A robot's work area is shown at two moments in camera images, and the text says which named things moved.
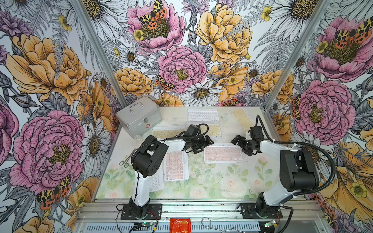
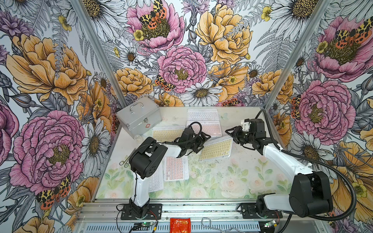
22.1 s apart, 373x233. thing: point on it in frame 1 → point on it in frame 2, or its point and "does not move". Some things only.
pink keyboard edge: x=223 y=154 → x=213 y=130
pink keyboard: x=176 y=166 does not move
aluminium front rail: x=200 y=210 does not move
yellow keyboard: x=242 y=119 → x=220 y=149
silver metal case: x=140 y=117 does not move
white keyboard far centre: x=202 y=115 does not move
